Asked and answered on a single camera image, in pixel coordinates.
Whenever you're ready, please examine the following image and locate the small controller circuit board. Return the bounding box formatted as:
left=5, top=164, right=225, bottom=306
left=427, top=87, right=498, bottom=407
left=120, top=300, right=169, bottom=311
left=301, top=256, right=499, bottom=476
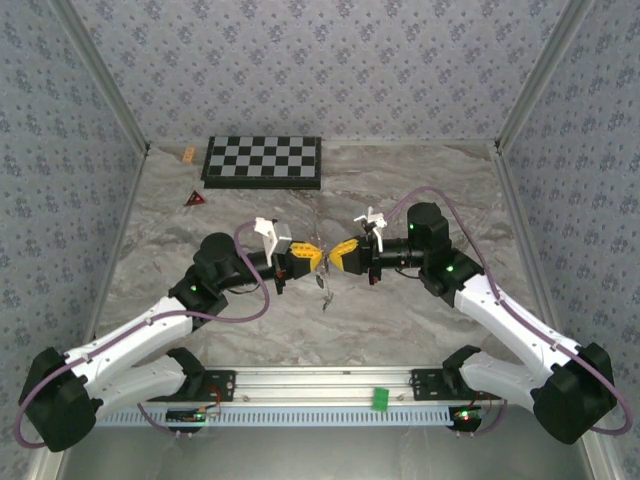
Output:
left=449, top=405, right=489, bottom=430
left=164, top=407, right=209, bottom=425

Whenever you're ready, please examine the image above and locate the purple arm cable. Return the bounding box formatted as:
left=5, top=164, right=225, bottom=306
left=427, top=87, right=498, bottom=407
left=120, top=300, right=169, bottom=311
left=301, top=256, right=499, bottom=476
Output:
left=385, top=186, right=632, bottom=436
left=13, top=221, right=273, bottom=449

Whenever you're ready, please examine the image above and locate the aluminium frame post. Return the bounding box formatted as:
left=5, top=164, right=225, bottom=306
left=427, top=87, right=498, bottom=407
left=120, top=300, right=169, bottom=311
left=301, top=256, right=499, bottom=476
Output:
left=494, top=0, right=599, bottom=154
left=52, top=0, right=151, bottom=154

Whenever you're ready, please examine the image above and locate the black white chessboard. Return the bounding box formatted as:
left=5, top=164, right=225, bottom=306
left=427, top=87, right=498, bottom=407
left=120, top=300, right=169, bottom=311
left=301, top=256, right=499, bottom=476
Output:
left=200, top=135, right=323, bottom=191

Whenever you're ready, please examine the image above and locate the metal key holder plate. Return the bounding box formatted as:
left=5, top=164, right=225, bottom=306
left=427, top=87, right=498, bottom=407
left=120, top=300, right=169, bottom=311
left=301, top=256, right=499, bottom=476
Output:
left=319, top=267, right=337, bottom=314

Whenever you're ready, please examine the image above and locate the long aluminium mounting rail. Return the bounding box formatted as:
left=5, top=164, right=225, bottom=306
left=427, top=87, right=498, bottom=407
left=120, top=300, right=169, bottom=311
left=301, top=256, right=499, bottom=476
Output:
left=112, top=366, right=506, bottom=407

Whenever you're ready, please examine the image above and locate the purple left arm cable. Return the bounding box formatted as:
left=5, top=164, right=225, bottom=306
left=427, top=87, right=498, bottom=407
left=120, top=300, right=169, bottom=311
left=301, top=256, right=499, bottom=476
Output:
left=13, top=221, right=273, bottom=449

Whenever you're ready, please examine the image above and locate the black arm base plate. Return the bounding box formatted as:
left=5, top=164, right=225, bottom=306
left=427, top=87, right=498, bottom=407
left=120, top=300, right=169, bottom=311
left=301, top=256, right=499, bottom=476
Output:
left=149, top=368, right=237, bottom=404
left=410, top=368, right=504, bottom=404

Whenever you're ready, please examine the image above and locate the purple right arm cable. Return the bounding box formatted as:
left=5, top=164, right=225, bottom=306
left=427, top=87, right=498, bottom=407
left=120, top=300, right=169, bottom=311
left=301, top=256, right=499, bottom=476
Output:
left=385, top=186, right=632, bottom=436

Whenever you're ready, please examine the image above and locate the blue slotted cable duct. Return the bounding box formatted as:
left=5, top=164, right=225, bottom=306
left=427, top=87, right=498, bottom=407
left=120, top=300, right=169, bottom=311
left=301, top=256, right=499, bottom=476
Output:
left=94, top=405, right=454, bottom=427

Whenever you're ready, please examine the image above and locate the aluminium table edge rail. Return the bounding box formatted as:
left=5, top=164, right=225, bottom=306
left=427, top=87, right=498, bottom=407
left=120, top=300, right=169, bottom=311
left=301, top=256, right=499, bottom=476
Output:
left=492, top=144, right=571, bottom=364
left=77, top=147, right=151, bottom=369

